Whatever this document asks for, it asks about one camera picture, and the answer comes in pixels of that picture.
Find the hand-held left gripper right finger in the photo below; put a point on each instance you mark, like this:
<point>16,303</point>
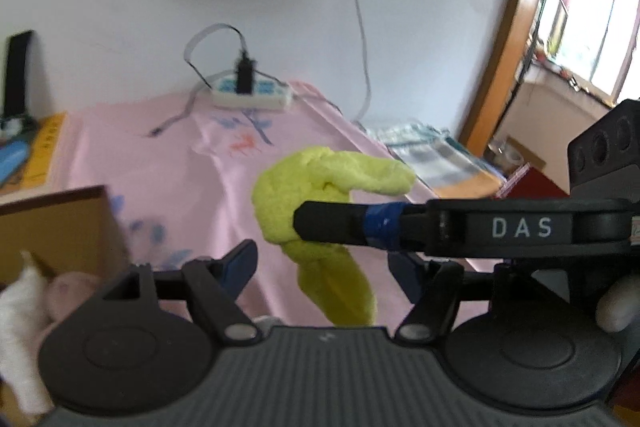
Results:
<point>405,273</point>

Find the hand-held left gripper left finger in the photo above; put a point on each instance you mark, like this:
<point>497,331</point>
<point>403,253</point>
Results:
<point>240,263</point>

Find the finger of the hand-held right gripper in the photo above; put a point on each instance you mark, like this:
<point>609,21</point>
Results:
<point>335,223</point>

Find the yellow green fuzzy towel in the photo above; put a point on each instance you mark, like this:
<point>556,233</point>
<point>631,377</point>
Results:
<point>285,202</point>

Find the brown cardboard box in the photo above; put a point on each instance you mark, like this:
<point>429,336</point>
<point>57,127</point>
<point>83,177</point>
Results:
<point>60,227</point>

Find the person's right hand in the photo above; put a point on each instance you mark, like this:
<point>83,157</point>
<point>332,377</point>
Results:
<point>616,307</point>

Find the maroon box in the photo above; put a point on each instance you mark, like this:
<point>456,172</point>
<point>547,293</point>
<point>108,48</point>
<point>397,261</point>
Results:
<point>535,184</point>

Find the folded checked cloth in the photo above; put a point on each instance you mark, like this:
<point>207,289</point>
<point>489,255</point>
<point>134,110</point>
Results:
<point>440,162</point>

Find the pink printed tablecloth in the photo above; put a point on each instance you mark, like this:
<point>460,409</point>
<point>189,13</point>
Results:
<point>165,157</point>

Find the white power strip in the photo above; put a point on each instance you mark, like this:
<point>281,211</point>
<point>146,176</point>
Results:
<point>250,99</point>

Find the pink plush toy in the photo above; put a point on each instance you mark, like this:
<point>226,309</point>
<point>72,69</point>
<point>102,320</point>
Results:
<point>70,292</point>

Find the black charger plug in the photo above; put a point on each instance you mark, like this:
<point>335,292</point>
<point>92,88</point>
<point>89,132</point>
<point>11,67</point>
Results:
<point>244,74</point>

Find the window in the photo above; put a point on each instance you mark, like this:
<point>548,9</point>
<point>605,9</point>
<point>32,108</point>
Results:
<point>595,17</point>

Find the yellow book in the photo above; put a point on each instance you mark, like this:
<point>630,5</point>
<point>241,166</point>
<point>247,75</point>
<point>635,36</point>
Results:
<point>47,152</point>

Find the white plush toy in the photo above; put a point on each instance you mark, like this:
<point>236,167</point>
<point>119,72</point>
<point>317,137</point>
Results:
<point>20,322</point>

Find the blue glasses case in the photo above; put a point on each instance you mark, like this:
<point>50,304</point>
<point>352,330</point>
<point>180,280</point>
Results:
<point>12,162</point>

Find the small white green toy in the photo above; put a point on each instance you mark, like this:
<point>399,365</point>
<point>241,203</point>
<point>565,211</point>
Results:
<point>15,126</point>

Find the wooden door frame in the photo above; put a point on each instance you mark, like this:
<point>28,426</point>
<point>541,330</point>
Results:
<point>520,17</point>

